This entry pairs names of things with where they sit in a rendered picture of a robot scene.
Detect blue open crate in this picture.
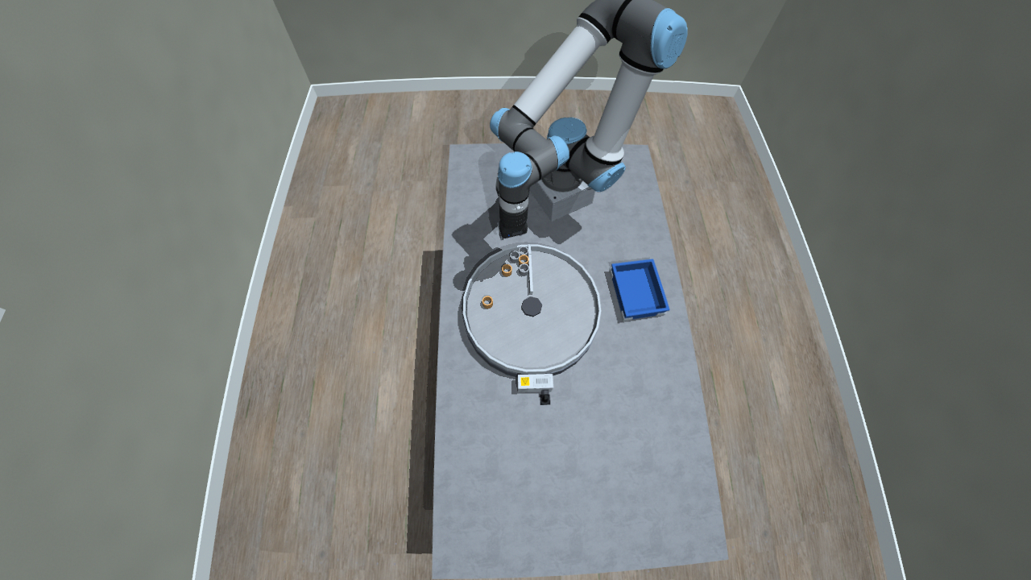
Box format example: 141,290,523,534
609,259,670,321

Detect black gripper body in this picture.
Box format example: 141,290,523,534
499,196,528,238

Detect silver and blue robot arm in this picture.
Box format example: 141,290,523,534
490,0,688,204

